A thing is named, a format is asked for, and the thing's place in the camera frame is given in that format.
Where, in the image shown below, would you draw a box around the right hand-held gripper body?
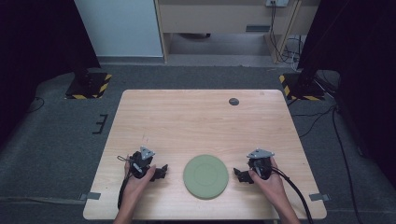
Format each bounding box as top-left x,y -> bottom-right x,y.
247,147 -> 276,181

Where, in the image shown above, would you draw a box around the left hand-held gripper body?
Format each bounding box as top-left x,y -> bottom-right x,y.
128,146 -> 156,180

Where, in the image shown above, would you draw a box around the person's left hand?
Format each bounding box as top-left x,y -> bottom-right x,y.
123,154 -> 157,202

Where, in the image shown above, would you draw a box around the person's right hand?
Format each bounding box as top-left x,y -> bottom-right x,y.
247,156 -> 287,204

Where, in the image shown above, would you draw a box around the black stand base striped edges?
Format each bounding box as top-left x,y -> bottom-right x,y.
64,72 -> 113,100
278,73 -> 326,102

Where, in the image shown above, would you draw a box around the white panel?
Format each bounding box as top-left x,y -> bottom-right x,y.
74,0 -> 164,58

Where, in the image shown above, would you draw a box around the dark curtain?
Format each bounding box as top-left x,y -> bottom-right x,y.
296,0 -> 396,181
0,0 -> 102,147

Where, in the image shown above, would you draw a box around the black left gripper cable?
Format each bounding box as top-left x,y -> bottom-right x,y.
117,154 -> 134,210

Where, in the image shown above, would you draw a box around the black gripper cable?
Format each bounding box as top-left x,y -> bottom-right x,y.
117,154 -> 134,210
270,165 -> 315,224

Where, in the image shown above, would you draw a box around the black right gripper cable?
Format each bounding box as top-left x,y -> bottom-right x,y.
270,165 -> 315,224

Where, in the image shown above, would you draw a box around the thin black floor cable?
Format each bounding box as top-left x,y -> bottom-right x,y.
290,105 -> 338,139

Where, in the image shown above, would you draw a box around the black looped floor cable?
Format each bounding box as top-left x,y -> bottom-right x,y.
26,96 -> 46,114

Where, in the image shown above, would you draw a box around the black desk cables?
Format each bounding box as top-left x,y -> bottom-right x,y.
268,1 -> 295,63

